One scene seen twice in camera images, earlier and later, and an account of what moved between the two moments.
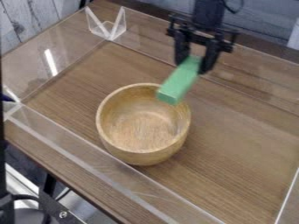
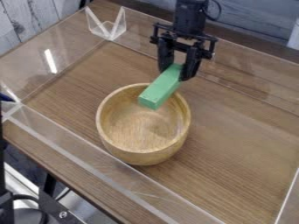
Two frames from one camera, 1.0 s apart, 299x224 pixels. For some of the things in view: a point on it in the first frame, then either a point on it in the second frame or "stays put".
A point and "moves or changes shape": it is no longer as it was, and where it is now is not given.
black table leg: (51, 185) stays put
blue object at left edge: (5, 98) stays put
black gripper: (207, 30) -> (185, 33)
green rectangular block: (179, 80) moves or changes shape
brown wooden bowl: (143, 128) stays put
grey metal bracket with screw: (61, 215) stays put
